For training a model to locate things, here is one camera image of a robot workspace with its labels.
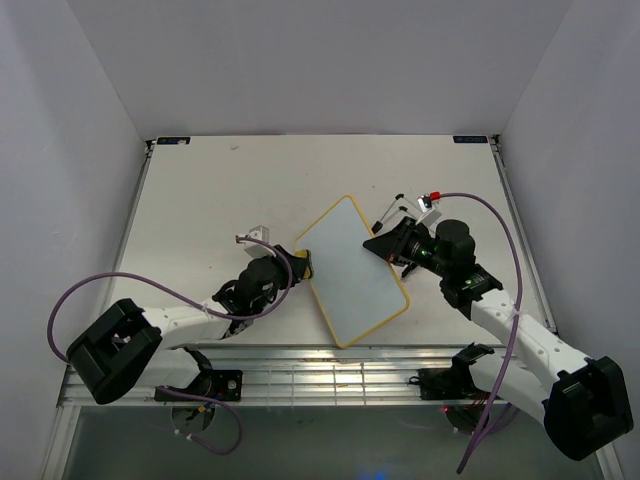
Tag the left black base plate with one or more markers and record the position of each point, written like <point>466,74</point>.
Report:
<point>220,385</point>

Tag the blue corner label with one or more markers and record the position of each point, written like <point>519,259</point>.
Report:
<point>173,140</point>
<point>470,139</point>

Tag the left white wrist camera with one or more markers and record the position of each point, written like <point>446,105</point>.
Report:
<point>253,241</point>

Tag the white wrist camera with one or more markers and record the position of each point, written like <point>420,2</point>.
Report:
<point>429,207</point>
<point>253,241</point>

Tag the blue corner label left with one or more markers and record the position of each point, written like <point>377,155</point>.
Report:
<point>173,140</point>

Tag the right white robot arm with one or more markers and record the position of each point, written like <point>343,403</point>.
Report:
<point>581,402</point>

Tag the yellow whiteboard eraser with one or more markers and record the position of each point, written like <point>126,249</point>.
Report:
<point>305,258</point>

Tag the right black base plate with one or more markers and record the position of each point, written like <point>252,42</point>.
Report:
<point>445,384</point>

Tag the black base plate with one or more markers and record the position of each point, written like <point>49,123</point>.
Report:
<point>445,384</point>
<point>220,385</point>

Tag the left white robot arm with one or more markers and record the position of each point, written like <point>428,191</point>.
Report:
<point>129,346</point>

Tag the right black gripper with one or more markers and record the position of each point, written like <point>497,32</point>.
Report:
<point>392,245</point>

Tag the aluminium rail frame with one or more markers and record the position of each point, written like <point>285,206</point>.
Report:
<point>314,375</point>

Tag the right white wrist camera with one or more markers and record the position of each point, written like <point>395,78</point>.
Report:
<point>429,207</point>

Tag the yellow-framed small whiteboard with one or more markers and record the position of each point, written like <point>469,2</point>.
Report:
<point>356,292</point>

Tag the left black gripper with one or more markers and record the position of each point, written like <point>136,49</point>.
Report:
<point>298,265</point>

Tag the blue corner label right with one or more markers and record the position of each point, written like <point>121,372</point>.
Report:
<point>470,139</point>

